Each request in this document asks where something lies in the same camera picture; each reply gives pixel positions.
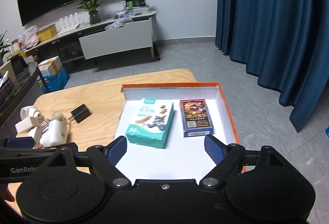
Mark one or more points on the white tv cabinet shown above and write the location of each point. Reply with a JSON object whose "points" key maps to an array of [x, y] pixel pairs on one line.
{"points": [[92, 40]]}

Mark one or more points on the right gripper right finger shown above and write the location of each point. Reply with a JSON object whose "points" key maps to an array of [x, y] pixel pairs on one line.
{"points": [[229, 159]]}

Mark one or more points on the dark glass side table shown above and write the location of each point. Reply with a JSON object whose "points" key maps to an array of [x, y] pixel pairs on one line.
{"points": [[24, 91]]}

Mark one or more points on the red card deck box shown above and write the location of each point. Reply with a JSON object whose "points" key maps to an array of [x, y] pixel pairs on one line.
{"points": [[196, 118]]}

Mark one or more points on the yellow box on cabinet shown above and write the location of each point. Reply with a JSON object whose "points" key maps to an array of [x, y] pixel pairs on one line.
{"points": [[47, 33]]}

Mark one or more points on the white mosquito repellent heater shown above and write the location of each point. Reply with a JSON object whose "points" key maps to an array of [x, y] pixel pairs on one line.
{"points": [[57, 131]]}

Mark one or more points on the clear plastic bags pile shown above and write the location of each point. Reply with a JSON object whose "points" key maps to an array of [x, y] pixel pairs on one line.
{"points": [[118, 23]]}

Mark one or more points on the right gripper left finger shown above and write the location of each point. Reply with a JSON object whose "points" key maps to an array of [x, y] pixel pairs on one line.
{"points": [[104, 161]]}

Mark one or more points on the blue curtain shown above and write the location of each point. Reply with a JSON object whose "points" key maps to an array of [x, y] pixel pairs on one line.
{"points": [[282, 42]]}

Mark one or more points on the potted green plant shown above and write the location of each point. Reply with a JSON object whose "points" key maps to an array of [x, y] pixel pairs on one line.
{"points": [[91, 7]]}

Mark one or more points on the black power adapter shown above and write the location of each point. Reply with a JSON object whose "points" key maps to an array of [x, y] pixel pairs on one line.
{"points": [[79, 114]]}

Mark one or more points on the white rectangular box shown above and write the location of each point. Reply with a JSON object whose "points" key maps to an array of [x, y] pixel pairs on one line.
{"points": [[26, 124]]}

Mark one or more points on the white round plug device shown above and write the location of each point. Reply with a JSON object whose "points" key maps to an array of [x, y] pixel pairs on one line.
{"points": [[30, 111]]}

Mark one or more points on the blue plastic bag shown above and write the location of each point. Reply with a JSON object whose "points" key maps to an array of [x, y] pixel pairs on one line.
{"points": [[57, 82]]}

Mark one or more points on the purple storage tin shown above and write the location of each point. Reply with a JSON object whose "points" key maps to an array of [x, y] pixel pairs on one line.
{"points": [[6, 89]]}

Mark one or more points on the adhesive bandage box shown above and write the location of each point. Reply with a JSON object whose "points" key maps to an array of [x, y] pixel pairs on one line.
{"points": [[150, 123]]}

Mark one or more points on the orange white cardboard tray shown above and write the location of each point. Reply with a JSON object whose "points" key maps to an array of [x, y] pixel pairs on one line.
{"points": [[183, 157]]}

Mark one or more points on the white yellow cardboard box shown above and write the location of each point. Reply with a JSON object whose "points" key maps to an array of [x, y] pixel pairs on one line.
{"points": [[51, 66]]}

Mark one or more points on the white router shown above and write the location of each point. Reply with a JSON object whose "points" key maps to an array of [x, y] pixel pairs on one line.
{"points": [[69, 23]]}

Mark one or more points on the white plastic bag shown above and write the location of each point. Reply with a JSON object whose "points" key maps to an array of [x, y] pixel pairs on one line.
{"points": [[29, 38]]}

